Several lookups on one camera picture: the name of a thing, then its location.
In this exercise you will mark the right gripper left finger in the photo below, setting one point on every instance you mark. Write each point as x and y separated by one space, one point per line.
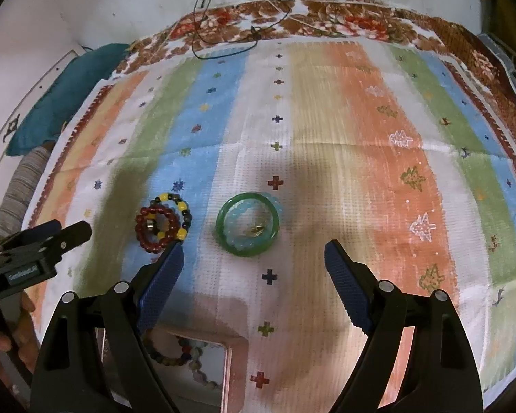
69 375

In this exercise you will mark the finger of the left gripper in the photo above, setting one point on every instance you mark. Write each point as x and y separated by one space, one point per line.
25 235
50 241

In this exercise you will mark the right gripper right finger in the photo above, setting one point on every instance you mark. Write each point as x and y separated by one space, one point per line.
440 373

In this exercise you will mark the green jade bangle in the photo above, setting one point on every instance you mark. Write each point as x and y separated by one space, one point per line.
248 223

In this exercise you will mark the striped grey pillow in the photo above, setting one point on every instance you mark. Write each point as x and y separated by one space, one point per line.
21 189

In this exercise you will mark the teal pillow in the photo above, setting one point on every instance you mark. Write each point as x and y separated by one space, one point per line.
60 103

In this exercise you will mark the metal tin box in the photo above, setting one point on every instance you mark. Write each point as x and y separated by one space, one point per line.
201 371

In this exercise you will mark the colourful striped woven cloth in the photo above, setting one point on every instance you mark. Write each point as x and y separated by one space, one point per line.
391 151

